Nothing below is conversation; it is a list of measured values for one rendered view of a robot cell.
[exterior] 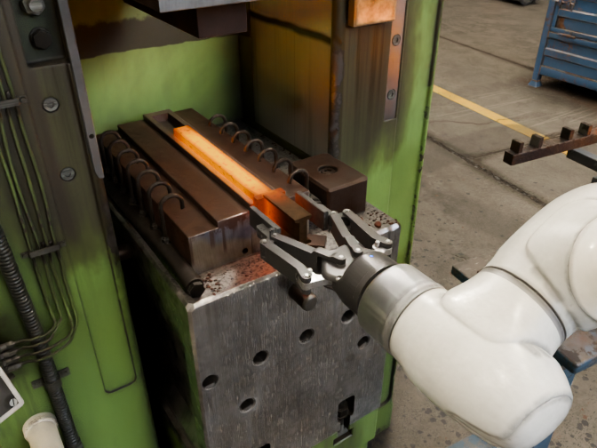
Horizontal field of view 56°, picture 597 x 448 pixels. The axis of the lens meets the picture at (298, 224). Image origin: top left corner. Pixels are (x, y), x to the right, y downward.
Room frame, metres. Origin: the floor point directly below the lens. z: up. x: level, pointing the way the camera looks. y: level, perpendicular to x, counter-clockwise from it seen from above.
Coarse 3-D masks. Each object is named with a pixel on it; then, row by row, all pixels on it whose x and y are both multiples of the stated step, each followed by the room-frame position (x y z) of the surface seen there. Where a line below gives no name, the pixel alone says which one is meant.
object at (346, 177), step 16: (304, 160) 0.87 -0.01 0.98; (320, 160) 0.87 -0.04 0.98; (336, 160) 0.87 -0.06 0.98; (304, 176) 0.82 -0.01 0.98; (320, 176) 0.81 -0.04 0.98; (336, 176) 0.81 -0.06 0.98; (352, 176) 0.81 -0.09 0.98; (320, 192) 0.78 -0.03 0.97; (336, 192) 0.77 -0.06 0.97; (352, 192) 0.79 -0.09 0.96; (336, 208) 0.77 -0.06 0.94; (352, 208) 0.79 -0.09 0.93
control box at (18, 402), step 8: (0, 368) 0.38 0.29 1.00; (0, 376) 0.37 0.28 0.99; (0, 384) 0.37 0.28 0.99; (8, 384) 0.37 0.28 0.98; (0, 392) 0.36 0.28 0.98; (8, 392) 0.37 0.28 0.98; (16, 392) 0.37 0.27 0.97; (0, 400) 0.36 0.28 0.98; (8, 400) 0.36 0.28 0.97; (16, 400) 0.36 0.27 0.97; (0, 408) 0.35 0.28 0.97; (8, 408) 0.36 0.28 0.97; (16, 408) 0.36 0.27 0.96; (0, 416) 0.35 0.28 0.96; (8, 416) 0.35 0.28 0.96
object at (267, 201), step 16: (176, 128) 0.94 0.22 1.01; (192, 144) 0.87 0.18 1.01; (208, 144) 0.87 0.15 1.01; (208, 160) 0.82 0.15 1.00; (224, 160) 0.81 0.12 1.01; (224, 176) 0.78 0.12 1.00; (240, 176) 0.76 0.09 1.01; (256, 192) 0.71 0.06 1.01; (272, 192) 0.69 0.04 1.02; (272, 208) 0.67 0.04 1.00; (288, 208) 0.64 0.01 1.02; (288, 224) 0.64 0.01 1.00; (304, 224) 0.62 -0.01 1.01; (304, 240) 0.62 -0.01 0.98
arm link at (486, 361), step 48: (480, 288) 0.42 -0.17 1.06; (528, 288) 0.40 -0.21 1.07; (432, 336) 0.38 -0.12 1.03; (480, 336) 0.37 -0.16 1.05; (528, 336) 0.36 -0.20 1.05; (432, 384) 0.36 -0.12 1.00; (480, 384) 0.33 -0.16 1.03; (528, 384) 0.32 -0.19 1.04; (480, 432) 0.32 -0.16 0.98; (528, 432) 0.30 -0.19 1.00
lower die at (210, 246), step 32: (128, 128) 0.99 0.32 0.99; (160, 128) 0.96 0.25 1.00; (192, 128) 0.96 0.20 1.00; (128, 160) 0.87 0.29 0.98; (160, 160) 0.85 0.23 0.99; (192, 160) 0.85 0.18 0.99; (256, 160) 0.84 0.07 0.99; (160, 192) 0.76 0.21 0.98; (192, 192) 0.74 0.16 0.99; (224, 192) 0.74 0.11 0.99; (288, 192) 0.73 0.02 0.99; (160, 224) 0.72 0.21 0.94; (192, 224) 0.66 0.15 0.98; (224, 224) 0.66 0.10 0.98; (192, 256) 0.63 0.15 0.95; (224, 256) 0.66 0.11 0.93
